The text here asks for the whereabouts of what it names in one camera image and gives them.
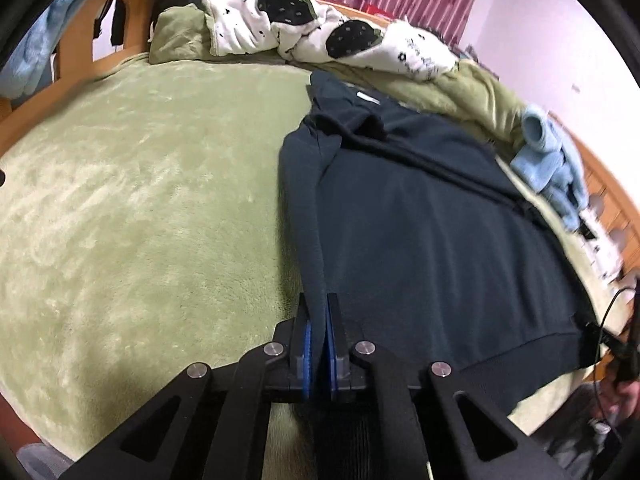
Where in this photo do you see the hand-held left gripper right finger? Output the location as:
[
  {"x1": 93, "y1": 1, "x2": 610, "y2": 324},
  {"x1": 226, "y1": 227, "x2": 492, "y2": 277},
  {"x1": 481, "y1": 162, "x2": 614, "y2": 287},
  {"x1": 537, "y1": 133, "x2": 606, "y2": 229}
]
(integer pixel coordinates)
[{"x1": 325, "y1": 294, "x2": 571, "y2": 480}]

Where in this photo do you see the strawberry print pillow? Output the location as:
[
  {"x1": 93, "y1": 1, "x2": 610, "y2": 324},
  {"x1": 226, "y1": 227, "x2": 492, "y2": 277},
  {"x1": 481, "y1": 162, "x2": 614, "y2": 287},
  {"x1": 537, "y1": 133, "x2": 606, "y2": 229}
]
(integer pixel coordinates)
[{"x1": 575, "y1": 205, "x2": 631, "y2": 281}]

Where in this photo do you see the dark navy sweatshirt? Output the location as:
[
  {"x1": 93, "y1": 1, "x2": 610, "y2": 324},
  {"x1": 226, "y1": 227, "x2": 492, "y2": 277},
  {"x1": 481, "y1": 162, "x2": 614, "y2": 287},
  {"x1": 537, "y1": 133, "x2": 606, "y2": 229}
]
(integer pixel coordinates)
[{"x1": 277, "y1": 70, "x2": 601, "y2": 480}]

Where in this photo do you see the light blue fleece garment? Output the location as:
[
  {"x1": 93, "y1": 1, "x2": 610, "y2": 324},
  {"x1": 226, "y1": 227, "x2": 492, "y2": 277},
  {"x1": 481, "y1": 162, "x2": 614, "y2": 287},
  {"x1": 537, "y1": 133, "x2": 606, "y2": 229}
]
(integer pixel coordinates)
[{"x1": 510, "y1": 104, "x2": 591, "y2": 231}]

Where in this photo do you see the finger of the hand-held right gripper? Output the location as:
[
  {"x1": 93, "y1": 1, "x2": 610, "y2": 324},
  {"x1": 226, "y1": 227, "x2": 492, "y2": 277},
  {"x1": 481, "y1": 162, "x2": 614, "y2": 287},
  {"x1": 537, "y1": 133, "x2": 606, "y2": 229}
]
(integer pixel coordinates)
[{"x1": 582, "y1": 321, "x2": 628, "y2": 358}]

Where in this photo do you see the black cable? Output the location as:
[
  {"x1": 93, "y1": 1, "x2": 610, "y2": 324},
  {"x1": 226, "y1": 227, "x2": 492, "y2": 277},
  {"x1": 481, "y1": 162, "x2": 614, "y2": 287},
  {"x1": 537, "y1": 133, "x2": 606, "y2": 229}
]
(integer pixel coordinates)
[{"x1": 594, "y1": 285, "x2": 638, "y2": 433}]

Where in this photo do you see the black strap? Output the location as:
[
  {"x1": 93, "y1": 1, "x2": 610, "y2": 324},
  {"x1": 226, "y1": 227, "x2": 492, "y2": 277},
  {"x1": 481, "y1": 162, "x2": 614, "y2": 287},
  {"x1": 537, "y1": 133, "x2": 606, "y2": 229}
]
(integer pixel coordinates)
[{"x1": 92, "y1": 0, "x2": 128, "y2": 46}]

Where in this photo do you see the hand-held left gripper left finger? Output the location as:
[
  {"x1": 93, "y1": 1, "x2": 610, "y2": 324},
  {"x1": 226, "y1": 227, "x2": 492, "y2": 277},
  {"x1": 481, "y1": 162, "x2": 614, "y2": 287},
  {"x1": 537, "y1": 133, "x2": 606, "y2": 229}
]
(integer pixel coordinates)
[{"x1": 60, "y1": 292, "x2": 313, "y2": 480}]

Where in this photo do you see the person's right hand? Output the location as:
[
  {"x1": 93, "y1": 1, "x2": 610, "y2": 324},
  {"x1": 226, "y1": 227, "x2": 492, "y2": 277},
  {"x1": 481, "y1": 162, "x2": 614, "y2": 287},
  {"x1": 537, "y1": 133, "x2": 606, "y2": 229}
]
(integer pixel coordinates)
[{"x1": 597, "y1": 377, "x2": 640, "y2": 423}]

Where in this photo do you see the light blue fleece robe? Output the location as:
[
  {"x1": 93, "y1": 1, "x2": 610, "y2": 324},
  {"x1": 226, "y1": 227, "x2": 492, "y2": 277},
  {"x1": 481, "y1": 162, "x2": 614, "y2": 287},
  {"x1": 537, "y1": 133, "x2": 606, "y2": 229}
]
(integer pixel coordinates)
[{"x1": 0, "y1": 0, "x2": 156, "y2": 98}]

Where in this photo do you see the dark cloth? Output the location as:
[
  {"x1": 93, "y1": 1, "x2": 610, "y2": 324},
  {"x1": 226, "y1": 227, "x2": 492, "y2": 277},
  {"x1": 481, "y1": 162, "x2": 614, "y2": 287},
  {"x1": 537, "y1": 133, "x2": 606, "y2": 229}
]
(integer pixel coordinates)
[{"x1": 542, "y1": 410, "x2": 640, "y2": 480}]

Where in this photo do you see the white strawberry print blanket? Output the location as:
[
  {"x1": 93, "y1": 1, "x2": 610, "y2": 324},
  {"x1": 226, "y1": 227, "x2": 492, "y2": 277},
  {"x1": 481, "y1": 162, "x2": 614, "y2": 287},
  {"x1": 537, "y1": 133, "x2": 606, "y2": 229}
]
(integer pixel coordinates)
[{"x1": 201, "y1": 0, "x2": 460, "y2": 83}]

